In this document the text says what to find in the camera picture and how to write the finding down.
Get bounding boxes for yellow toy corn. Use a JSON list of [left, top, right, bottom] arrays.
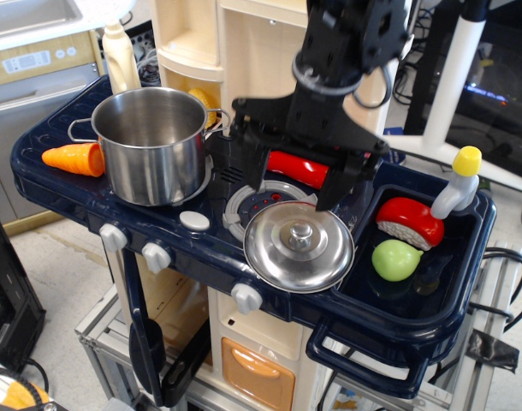
[[188, 88, 217, 129]]

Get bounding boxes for navy toy kitchen counter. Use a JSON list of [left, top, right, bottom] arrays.
[[10, 74, 498, 356]]

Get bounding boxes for grey stove knob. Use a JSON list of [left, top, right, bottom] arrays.
[[142, 242, 172, 274], [231, 283, 263, 315], [99, 223, 128, 253]]

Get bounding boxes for red toy chili pepper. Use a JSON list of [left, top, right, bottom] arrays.
[[267, 151, 329, 190]]

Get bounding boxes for aluminium frame cart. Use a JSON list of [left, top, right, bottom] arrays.
[[74, 241, 522, 411]]

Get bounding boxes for red toy sushi piece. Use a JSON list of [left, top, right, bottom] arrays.
[[376, 197, 444, 251]]

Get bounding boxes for stainless steel pot lid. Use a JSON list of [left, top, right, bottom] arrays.
[[243, 201, 355, 294]]

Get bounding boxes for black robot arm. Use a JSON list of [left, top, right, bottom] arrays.
[[231, 1, 407, 211]]

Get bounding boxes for orange toy carrot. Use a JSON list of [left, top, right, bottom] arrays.
[[42, 143, 105, 177]]

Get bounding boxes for black cable right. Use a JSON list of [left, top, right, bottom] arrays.
[[468, 247, 522, 335]]

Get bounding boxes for grey toy stove burner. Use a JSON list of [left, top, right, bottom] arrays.
[[222, 180, 317, 241]]

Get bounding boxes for grey stove knob right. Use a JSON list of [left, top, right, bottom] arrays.
[[231, 283, 263, 315]]

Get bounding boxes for grey toy faucet yellow cap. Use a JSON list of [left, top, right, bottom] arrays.
[[430, 146, 482, 219]]

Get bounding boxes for grey oval button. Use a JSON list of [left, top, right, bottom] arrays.
[[179, 211, 211, 231]]

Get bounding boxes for white stand frame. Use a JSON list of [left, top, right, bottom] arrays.
[[387, 1, 522, 192]]

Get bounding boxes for cream toy kitchen cabinet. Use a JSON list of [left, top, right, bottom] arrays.
[[148, 0, 416, 176]]

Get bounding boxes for green toy pear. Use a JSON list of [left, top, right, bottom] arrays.
[[371, 240, 424, 283]]

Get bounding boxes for orange toy oven drawer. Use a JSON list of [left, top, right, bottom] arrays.
[[222, 337, 295, 410]]

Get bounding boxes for grey stove knob middle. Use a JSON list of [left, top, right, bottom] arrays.
[[142, 242, 172, 274]]

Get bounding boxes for grey stove knob left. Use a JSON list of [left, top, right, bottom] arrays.
[[99, 223, 128, 253]]

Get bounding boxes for yellow object bottom left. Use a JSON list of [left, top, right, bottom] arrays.
[[2, 382, 36, 410]]

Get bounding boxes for cream toy bottle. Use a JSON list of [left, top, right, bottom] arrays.
[[102, 19, 141, 95]]

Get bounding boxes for black computer case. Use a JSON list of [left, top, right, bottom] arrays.
[[0, 223, 45, 372]]

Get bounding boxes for grey appliance with display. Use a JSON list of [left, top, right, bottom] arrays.
[[0, 0, 112, 226]]

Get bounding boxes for navy towel bar handle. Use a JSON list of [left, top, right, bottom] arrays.
[[305, 319, 430, 400]]

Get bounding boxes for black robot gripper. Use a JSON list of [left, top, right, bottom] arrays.
[[230, 85, 389, 211]]

